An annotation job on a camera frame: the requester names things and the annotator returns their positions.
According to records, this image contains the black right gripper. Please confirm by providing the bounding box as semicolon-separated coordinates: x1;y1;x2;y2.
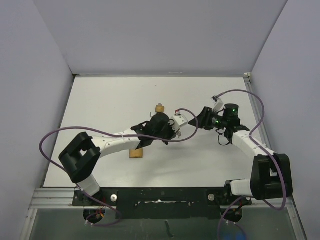
189;107;228;131

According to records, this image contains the small brass padlock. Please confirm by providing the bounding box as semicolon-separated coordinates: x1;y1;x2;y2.
149;103;165;118

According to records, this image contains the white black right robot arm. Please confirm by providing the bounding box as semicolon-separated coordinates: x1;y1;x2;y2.
189;103;293;205

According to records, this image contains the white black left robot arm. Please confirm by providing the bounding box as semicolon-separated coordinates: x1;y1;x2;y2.
58;112;188;206

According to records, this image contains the large brass padlock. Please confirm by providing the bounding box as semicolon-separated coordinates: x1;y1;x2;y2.
129;148;144;159

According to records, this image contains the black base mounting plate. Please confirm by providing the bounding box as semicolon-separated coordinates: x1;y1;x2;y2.
72;186;252;226

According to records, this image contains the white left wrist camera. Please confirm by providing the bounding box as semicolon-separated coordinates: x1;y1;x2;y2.
169;110;188;133

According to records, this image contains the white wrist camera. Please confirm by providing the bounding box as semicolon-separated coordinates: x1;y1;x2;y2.
211;96;224;113
169;110;188;133

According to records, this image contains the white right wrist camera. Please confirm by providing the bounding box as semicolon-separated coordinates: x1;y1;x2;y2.
211;96;224;113

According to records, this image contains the aluminium right frame rail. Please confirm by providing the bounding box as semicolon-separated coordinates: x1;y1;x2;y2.
243;72;292;188

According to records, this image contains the aluminium frame rail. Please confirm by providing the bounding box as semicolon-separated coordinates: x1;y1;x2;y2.
20;187;306;240
243;72;292;188

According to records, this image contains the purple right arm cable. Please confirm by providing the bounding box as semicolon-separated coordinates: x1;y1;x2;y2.
216;89;287;240

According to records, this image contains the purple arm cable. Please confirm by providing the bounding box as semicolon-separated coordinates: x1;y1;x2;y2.
216;89;287;240
39;108;200;227

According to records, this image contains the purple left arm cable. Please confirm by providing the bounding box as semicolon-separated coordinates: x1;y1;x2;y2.
39;108;200;227

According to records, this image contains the aluminium front frame rail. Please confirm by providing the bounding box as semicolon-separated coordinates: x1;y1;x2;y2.
20;187;306;240

